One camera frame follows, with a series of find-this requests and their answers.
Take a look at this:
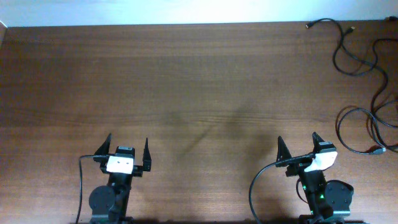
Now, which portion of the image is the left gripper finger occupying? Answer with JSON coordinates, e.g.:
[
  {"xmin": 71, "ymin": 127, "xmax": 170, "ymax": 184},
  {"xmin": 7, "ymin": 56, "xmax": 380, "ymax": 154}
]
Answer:
[
  {"xmin": 94, "ymin": 133, "xmax": 112, "ymax": 156},
  {"xmin": 142, "ymin": 138, "xmax": 152, "ymax": 172}
]

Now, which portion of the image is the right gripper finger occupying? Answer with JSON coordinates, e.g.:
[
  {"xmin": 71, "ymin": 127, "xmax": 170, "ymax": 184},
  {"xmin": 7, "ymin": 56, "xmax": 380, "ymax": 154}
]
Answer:
[
  {"xmin": 276, "ymin": 136, "xmax": 292, "ymax": 164},
  {"xmin": 312, "ymin": 132, "xmax": 324, "ymax": 152}
]

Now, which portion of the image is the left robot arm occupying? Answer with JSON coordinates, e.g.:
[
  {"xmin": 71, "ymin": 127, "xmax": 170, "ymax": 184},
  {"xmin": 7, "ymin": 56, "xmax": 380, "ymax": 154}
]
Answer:
[{"xmin": 89, "ymin": 134, "xmax": 152, "ymax": 224}]

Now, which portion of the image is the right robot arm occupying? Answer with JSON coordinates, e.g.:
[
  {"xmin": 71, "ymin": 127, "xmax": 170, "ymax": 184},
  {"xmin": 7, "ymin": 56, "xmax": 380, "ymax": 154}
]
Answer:
[{"xmin": 276, "ymin": 132, "xmax": 354, "ymax": 223}]

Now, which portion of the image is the right camera cable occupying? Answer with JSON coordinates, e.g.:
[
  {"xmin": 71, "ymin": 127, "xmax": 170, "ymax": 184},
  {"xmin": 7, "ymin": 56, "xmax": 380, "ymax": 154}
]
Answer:
[{"xmin": 248, "ymin": 152, "xmax": 315, "ymax": 224}]

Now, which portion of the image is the camera cable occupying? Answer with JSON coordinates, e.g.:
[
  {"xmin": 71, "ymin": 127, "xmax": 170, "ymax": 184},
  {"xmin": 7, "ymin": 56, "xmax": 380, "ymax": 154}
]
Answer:
[
  {"xmin": 248, "ymin": 152, "xmax": 315, "ymax": 224},
  {"xmin": 75, "ymin": 154, "xmax": 108, "ymax": 224}
]

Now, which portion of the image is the left camera cable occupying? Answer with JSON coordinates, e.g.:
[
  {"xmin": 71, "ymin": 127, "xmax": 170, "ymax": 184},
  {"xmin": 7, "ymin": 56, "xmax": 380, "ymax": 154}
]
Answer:
[{"xmin": 75, "ymin": 154, "xmax": 108, "ymax": 224}]

